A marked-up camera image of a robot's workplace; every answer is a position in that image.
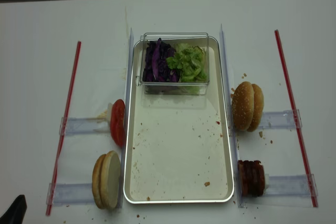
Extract bun half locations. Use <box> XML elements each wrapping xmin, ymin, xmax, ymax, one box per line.
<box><xmin>100</xmin><ymin>151</ymin><xmax>121</xmax><ymax>210</ymax></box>
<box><xmin>92</xmin><ymin>154</ymin><xmax>106</xmax><ymax>209</ymax></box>

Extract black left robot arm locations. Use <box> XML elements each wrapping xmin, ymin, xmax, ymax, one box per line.
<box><xmin>0</xmin><ymin>195</ymin><xmax>27</xmax><ymax>224</ymax></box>

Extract green lettuce leaves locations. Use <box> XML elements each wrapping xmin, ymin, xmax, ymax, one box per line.
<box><xmin>166</xmin><ymin>43</ymin><xmax>208</xmax><ymax>83</ymax></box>

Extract red tomato slices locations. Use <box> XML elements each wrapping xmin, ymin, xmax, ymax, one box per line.
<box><xmin>110</xmin><ymin>99</ymin><xmax>125</xmax><ymax>147</ymax></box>

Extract clear tomato pusher track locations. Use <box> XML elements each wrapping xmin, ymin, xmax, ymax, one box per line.
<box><xmin>59</xmin><ymin>118</ymin><xmax>110</xmax><ymax>136</ymax></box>

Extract stack of bacon slices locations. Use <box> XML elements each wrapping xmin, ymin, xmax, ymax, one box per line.
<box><xmin>238</xmin><ymin>160</ymin><xmax>265</xmax><ymax>197</ymax></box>

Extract purple cabbage pieces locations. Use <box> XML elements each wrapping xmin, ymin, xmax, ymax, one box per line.
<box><xmin>142</xmin><ymin>38</ymin><xmax>180</xmax><ymax>82</ymax></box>

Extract clear plastic salad container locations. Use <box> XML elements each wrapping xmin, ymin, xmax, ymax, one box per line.
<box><xmin>136</xmin><ymin>33</ymin><xmax>209</xmax><ymax>95</ymax></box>

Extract white rectangular metal tray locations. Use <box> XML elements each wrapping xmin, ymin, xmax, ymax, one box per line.
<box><xmin>123</xmin><ymin>37</ymin><xmax>234</xmax><ymax>204</ymax></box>

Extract front sesame bun top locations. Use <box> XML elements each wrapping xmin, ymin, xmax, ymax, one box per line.
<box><xmin>232</xmin><ymin>81</ymin><xmax>254</xmax><ymax>131</ymax></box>

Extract sesame bun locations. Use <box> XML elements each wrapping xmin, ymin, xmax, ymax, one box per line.
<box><xmin>247</xmin><ymin>84</ymin><xmax>264</xmax><ymax>132</ymax></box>
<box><xmin>232</xmin><ymin>81</ymin><xmax>254</xmax><ymax>131</ymax></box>

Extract rear sesame bun top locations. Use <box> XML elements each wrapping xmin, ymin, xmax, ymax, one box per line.
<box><xmin>247</xmin><ymin>84</ymin><xmax>264</xmax><ymax>132</ymax></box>

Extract clear sesame bun pusher track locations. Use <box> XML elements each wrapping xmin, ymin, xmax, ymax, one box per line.
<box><xmin>257</xmin><ymin>110</ymin><xmax>302</xmax><ymax>130</ymax></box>

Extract clear bottom bun pusher track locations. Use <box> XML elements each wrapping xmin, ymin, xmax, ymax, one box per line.
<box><xmin>46</xmin><ymin>183</ymin><xmax>95</xmax><ymax>206</ymax></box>

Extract clear bacon pusher track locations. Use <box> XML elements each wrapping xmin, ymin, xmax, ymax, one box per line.
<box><xmin>264</xmin><ymin>174</ymin><xmax>318</xmax><ymax>197</ymax></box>

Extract left red rail strip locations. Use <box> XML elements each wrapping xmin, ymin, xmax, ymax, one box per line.
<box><xmin>45</xmin><ymin>41</ymin><xmax>82</xmax><ymax>217</ymax></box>

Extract red rail strip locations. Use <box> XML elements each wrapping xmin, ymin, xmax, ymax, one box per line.
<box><xmin>274</xmin><ymin>29</ymin><xmax>319</xmax><ymax>208</ymax></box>
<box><xmin>45</xmin><ymin>41</ymin><xmax>82</xmax><ymax>217</ymax></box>

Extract right long clear rail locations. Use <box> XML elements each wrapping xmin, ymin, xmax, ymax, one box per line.
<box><xmin>219</xmin><ymin>24</ymin><xmax>245</xmax><ymax>209</ymax></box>

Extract right red rail strip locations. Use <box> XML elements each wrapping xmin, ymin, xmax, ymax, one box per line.
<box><xmin>274</xmin><ymin>29</ymin><xmax>319</xmax><ymax>208</ymax></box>

